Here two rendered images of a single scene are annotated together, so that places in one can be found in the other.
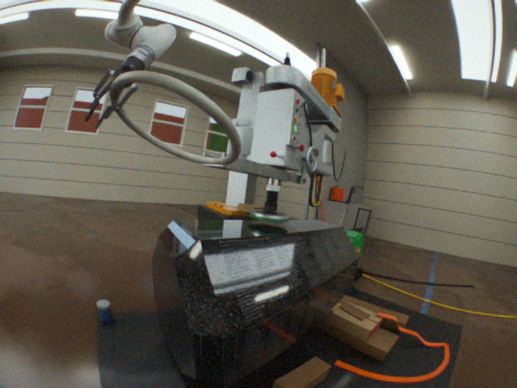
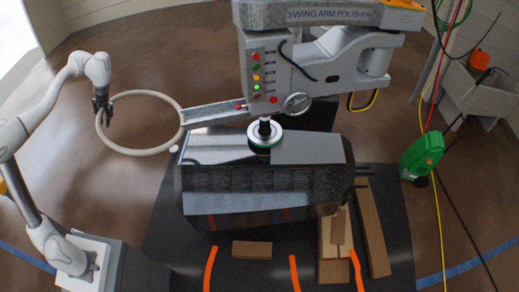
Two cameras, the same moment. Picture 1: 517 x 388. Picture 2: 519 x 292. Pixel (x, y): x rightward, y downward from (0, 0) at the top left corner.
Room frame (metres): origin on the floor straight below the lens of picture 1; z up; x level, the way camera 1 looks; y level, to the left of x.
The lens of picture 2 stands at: (0.41, -0.70, 1.93)
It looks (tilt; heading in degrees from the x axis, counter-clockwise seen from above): 51 degrees down; 42
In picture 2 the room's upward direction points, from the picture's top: 2 degrees counter-clockwise
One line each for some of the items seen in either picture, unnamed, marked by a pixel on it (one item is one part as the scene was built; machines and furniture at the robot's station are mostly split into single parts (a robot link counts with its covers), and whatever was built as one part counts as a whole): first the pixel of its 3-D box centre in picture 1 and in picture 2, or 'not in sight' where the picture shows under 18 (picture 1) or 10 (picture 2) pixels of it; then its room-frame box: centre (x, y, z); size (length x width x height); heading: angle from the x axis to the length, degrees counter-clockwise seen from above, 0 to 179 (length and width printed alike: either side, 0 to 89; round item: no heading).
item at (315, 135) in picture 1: (308, 150); (336, 64); (1.47, -0.31, 1.28); 0.74 x 0.23 x 0.49; 145
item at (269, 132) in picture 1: (286, 136); (280, 66); (1.23, -0.12, 1.30); 0.36 x 0.22 x 0.45; 145
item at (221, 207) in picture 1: (239, 208); not in sight; (1.94, 0.15, 0.76); 0.49 x 0.49 x 0.05; 35
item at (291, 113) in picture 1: (293, 119); (255, 75); (1.04, -0.13, 1.35); 0.08 x 0.03 x 0.28; 145
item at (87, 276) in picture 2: not in sight; (82, 264); (-0.14, 0.06, 0.88); 0.22 x 0.18 x 0.06; 134
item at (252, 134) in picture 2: (269, 214); (265, 131); (1.16, -0.07, 0.85); 0.21 x 0.21 x 0.01
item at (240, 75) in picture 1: (242, 76); not in sight; (1.86, 0.28, 2.00); 0.20 x 0.18 x 0.15; 35
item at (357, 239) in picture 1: (350, 243); (430, 147); (2.33, -1.17, 0.43); 0.35 x 0.35 x 0.87; 20
